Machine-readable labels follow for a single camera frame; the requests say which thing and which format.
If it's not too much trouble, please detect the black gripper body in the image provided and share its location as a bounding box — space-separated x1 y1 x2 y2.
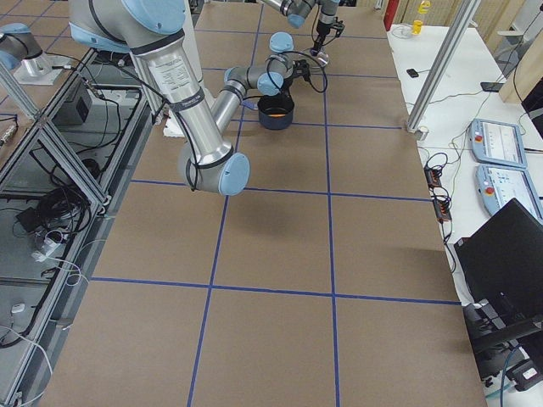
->
275 74 296 100
312 23 331 53

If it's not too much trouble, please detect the glass pot lid blue knob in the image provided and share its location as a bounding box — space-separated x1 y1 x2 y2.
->
309 48 329 68

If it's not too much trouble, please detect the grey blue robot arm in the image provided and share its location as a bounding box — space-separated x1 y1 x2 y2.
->
69 1 294 196
262 0 344 56

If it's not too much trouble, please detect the dark blue saucepan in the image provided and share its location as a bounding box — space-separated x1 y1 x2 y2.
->
242 94 294 131

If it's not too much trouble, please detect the black phone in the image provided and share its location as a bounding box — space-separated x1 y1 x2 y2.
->
406 69 419 78

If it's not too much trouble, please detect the yellow bottle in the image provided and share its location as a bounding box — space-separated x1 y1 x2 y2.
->
411 0 431 36

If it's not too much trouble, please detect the black orange power strip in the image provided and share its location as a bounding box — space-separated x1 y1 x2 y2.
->
424 167 452 224

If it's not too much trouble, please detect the teach pendant far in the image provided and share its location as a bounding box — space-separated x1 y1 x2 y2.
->
467 119 527 169

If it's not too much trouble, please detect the teach pendant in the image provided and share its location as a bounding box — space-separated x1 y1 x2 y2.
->
467 119 527 169
475 164 542 221

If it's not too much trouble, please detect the teach pendant near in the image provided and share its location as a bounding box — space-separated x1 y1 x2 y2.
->
475 164 542 221

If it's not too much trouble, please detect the black laptop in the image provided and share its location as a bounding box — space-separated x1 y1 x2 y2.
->
453 197 543 315

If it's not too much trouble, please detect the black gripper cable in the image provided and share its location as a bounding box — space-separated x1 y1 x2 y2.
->
265 49 328 95

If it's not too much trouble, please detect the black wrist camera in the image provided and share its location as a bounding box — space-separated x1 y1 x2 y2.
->
293 59 311 82

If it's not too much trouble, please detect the aluminium frame post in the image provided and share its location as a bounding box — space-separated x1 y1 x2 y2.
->
406 0 481 133

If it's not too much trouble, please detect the aluminium frame rack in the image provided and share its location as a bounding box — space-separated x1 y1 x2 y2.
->
1 51 152 406

